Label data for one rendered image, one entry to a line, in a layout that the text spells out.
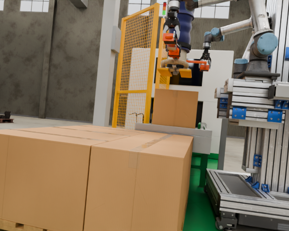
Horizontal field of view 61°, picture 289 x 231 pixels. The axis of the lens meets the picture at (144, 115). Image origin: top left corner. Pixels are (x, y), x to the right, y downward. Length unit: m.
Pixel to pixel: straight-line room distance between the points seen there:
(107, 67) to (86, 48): 9.38
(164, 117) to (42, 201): 1.39
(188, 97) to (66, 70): 10.78
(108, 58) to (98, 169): 2.28
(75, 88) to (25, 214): 11.25
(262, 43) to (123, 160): 1.12
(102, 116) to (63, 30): 10.40
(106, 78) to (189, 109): 1.31
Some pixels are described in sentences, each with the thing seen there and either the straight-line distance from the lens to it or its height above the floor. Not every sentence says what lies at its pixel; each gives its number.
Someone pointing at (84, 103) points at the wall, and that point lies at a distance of 12.16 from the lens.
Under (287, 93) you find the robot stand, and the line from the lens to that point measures 1.71.
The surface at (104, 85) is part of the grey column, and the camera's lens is 3.16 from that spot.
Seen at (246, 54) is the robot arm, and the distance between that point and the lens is 2.49.
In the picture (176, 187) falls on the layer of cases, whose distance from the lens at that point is 1.01.
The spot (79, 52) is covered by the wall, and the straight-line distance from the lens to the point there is 12.63.
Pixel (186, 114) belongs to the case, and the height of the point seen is 0.73.
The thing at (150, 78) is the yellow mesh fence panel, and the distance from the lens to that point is 3.08.
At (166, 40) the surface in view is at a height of 1.19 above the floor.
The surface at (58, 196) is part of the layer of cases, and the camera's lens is 1.20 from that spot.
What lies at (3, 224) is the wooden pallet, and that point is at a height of 0.13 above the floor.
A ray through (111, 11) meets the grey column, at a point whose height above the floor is 1.95.
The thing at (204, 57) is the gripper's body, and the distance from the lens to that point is 2.55.
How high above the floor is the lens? 0.70
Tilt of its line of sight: level
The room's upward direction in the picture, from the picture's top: 5 degrees clockwise
